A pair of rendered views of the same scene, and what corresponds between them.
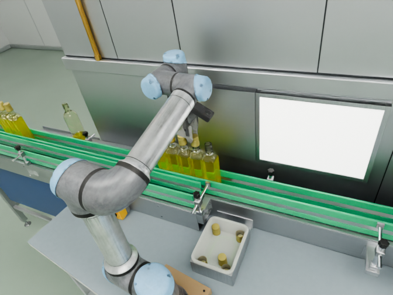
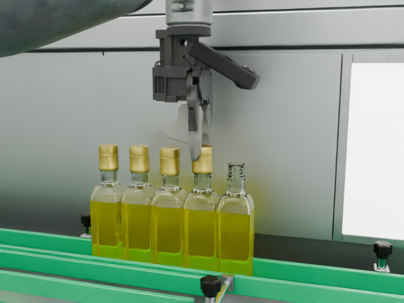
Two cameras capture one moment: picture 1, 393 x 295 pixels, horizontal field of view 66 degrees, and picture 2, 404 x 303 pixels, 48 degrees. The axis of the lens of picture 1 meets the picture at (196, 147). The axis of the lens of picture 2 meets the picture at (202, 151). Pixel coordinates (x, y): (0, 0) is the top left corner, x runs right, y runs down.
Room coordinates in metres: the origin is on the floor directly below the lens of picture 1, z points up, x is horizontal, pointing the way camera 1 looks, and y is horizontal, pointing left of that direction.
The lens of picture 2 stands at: (0.24, 0.19, 1.29)
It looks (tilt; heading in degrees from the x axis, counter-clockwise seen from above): 10 degrees down; 345
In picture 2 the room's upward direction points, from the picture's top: straight up
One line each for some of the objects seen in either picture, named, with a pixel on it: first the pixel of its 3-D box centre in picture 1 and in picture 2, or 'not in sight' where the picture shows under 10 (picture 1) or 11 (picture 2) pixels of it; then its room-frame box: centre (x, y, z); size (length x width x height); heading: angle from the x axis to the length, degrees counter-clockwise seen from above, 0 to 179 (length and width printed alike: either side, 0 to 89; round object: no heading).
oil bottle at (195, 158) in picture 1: (199, 168); (202, 249); (0.96, 0.00, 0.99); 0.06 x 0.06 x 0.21; 59
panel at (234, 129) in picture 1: (251, 127); (326, 148); (0.97, -0.24, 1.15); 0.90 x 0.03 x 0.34; 59
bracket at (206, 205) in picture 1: (204, 210); not in sight; (0.84, 0.01, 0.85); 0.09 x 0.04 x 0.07; 149
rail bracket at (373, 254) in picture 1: (375, 254); not in sight; (0.49, -0.53, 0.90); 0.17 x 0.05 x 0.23; 149
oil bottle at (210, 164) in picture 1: (211, 171); (235, 253); (0.93, -0.05, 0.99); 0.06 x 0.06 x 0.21; 60
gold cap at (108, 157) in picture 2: not in sight; (108, 157); (1.05, 0.15, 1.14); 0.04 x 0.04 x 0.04
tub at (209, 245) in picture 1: (221, 248); not in sight; (0.68, -0.03, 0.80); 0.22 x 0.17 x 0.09; 149
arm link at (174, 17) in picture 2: not in sight; (188, 14); (0.97, 0.02, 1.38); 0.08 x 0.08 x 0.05
